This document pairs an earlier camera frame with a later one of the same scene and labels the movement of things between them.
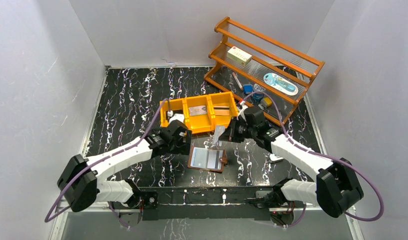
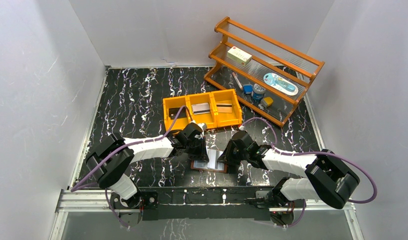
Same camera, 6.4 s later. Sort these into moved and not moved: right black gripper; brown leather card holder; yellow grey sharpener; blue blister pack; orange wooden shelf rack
Moved: right black gripper
Not moved: yellow grey sharpener; orange wooden shelf rack; brown leather card holder; blue blister pack
